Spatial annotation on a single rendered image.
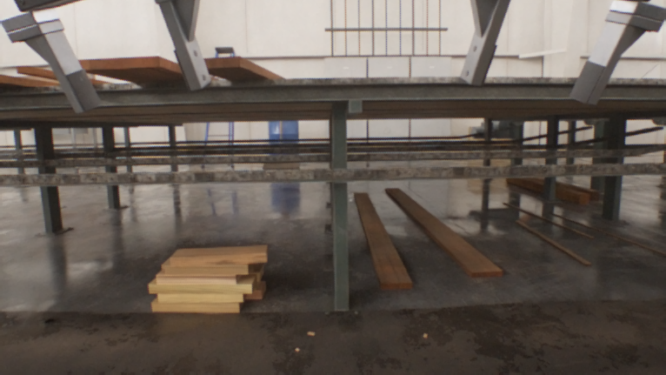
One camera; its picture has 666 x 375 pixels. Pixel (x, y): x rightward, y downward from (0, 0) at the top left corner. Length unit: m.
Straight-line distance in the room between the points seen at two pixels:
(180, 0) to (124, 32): 8.21
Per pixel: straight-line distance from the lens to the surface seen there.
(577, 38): 8.06
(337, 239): 1.26
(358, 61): 6.73
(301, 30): 7.47
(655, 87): 1.54
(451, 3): 8.06
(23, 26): 0.44
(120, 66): 1.02
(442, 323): 1.34
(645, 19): 0.44
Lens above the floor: 0.69
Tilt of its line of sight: 7 degrees down
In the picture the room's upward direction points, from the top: 1 degrees counter-clockwise
